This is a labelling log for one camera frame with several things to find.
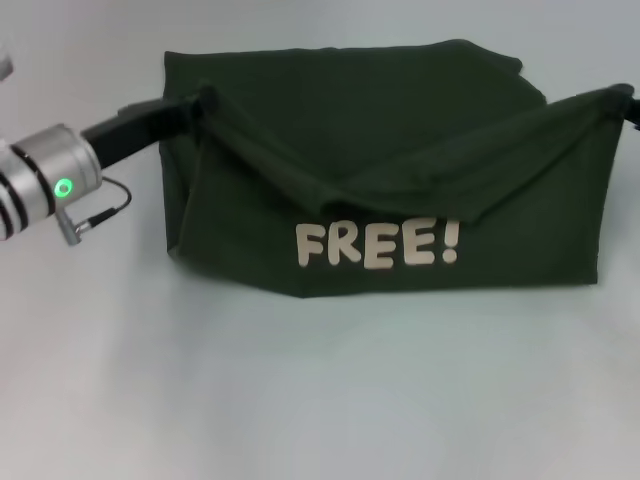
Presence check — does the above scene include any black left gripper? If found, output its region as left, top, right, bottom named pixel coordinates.
left=79, top=96, right=202, bottom=170

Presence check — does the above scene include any dark green shirt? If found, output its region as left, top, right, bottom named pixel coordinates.
left=162, top=37, right=636, bottom=301

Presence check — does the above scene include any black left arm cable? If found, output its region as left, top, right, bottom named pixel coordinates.
left=57, top=179, right=133, bottom=247

